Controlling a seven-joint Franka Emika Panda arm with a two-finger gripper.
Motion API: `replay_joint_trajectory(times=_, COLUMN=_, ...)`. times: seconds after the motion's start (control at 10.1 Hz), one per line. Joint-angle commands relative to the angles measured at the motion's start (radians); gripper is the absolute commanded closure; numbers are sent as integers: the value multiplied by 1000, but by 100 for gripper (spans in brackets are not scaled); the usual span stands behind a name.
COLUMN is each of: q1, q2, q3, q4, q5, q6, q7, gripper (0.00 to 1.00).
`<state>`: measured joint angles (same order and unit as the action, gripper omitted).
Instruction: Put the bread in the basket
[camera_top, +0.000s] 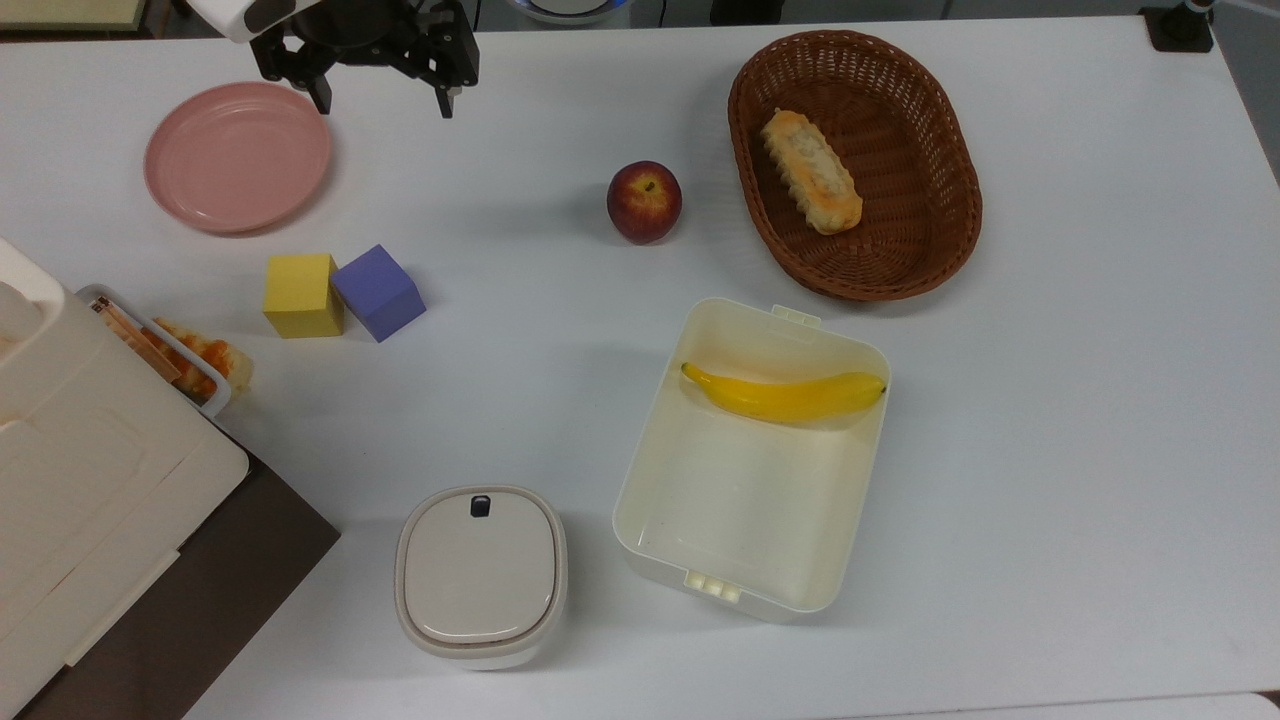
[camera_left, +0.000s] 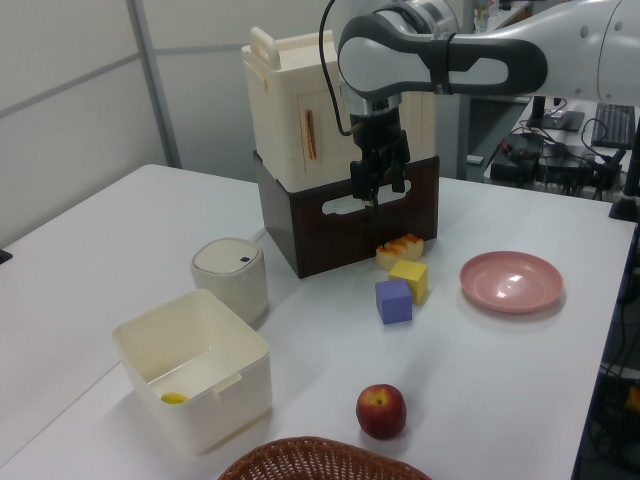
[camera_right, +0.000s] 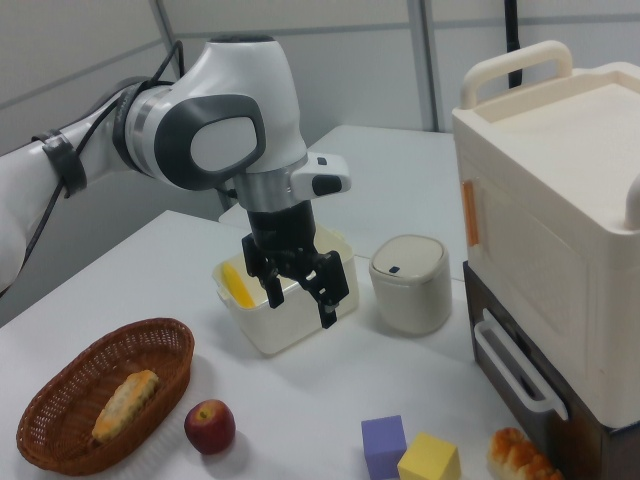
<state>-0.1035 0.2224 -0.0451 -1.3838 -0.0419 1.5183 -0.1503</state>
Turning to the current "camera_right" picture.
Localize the cream plastic cabinet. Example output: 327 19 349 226
451 39 640 429

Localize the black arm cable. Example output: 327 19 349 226
13 40 187 286

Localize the red apple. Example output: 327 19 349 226
183 399 237 456

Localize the white drawer handle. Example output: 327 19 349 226
472 321 570 421

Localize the small white trash bin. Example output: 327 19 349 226
368 233 453 336

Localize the braided glazed bread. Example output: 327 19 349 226
487 427 565 480

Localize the white square plastic container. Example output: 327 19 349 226
212 224 360 357

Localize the yellow foam cube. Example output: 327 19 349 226
397 432 461 480

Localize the yellow banana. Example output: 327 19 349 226
221 263 255 308

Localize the black pole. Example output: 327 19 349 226
502 0 524 90

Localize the dark brown drawer unit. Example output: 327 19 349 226
462 261 640 480

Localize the purple foam cube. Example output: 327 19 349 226
360 414 409 480

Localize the brown wicker basket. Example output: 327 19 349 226
16 317 196 477

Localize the flat crusty bread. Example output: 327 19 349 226
91 369 161 444

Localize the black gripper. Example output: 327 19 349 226
241 197 349 330

